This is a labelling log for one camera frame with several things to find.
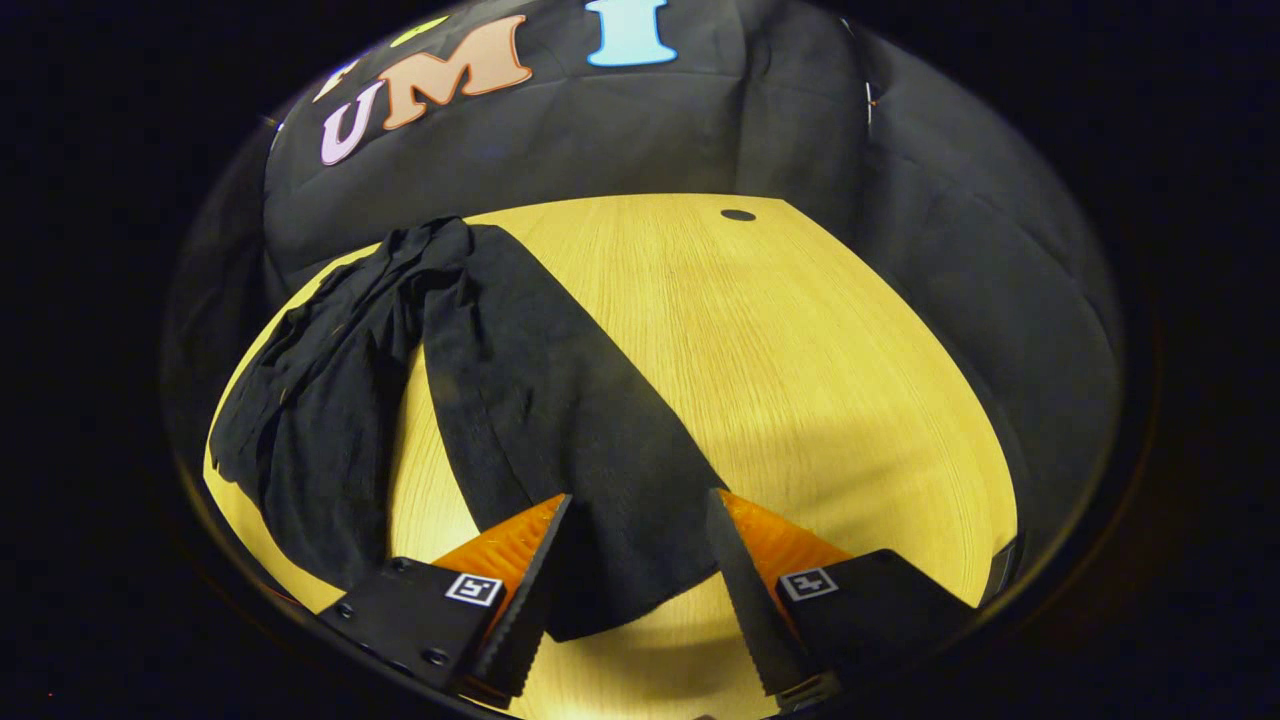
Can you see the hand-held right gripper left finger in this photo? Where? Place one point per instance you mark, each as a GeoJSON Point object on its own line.
{"type": "Point", "coordinates": [530, 620]}

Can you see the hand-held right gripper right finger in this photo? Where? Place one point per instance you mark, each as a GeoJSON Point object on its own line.
{"type": "Point", "coordinates": [750, 610]}

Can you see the black buttoned cardigan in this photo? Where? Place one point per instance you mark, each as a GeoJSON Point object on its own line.
{"type": "Point", "coordinates": [560, 420]}

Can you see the black table grommet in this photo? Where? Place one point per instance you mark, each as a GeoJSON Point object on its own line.
{"type": "Point", "coordinates": [738, 215]}

